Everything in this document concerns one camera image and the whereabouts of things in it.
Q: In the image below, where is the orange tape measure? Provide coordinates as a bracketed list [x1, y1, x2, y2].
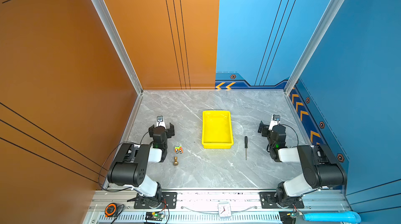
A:
[104, 203, 119, 218]

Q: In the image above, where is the white square clock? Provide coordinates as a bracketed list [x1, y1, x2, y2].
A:
[218, 202, 232, 218]

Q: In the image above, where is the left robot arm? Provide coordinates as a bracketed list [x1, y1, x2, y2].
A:
[107, 122, 175, 202]

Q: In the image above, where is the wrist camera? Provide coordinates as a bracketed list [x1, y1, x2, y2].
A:
[268, 114, 280, 131]
[156, 115, 166, 128]

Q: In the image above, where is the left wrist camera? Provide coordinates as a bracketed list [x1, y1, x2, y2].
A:
[156, 115, 166, 128]

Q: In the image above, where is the blue tube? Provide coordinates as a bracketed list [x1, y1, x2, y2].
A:
[302, 211, 362, 224]

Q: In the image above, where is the small brass knob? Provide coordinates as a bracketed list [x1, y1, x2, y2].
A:
[173, 156, 179, 166]

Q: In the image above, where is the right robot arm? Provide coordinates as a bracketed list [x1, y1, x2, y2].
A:
[258, 121, 347, 207]

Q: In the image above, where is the yellow plastic bin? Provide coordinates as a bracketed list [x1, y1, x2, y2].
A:
[202, 110, 233, 149]

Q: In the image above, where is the aluminium frame rail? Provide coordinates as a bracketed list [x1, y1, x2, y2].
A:
[83, 188, 352, 224]

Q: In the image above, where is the orange green toy car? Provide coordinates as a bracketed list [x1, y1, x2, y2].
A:
[174, 146, 183, 154]

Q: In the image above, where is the small right circuit board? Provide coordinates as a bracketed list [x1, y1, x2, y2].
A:
[287, 211, 303, 219]

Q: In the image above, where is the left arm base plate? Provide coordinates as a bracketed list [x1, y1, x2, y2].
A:
[132, 191, 178, 209]

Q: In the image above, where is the black handled screwdriver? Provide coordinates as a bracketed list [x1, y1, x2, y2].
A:
[244, 136, 248, 160]

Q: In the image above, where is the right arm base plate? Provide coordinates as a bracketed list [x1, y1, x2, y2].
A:
[259, 191, 305, 209]

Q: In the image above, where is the green circuit board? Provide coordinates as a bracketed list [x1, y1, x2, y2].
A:
[144, 212, 167, 224]

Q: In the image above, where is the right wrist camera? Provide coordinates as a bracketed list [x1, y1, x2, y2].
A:
[268, 114, 280, 131]

